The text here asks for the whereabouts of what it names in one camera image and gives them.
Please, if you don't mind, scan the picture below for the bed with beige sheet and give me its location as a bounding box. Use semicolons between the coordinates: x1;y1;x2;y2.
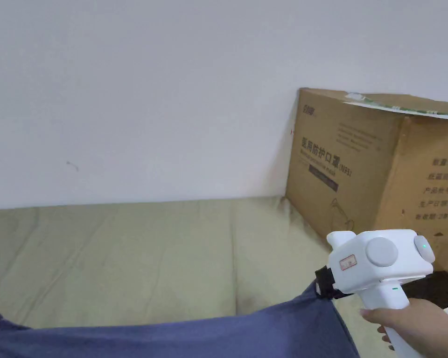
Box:
0;195;448;358

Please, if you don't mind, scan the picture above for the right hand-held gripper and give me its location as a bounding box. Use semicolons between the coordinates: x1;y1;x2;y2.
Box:
315;228;436;358

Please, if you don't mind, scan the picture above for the dark blue garment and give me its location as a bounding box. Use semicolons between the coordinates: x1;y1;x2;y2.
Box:
0;280;361;358

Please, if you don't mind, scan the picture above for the dark brown flat board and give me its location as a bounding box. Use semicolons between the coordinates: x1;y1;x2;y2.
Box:
402;270;448;311

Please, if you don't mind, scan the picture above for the brown cardboard carton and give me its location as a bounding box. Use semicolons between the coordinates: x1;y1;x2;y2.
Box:
285;87;448;273

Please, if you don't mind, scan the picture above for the person's right hand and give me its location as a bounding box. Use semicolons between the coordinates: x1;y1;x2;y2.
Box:
360;298;448;358

